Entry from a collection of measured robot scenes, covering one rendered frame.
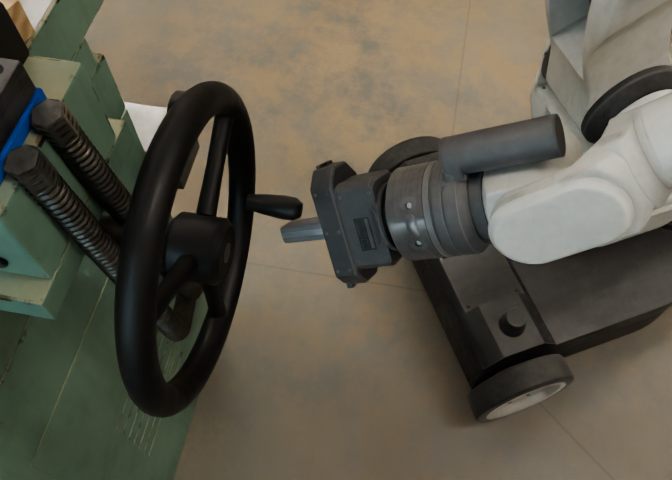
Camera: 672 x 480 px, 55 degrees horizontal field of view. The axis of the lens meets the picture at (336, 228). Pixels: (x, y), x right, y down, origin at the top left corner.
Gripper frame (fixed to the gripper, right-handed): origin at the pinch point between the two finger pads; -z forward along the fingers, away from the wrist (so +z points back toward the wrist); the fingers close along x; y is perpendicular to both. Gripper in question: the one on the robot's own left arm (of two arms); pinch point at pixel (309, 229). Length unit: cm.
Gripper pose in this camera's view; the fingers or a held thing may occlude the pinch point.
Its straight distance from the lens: 66.4
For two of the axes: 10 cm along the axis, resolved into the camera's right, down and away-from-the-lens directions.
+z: 8.5, -1.3, -5.1
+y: -4.5, 3.3, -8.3
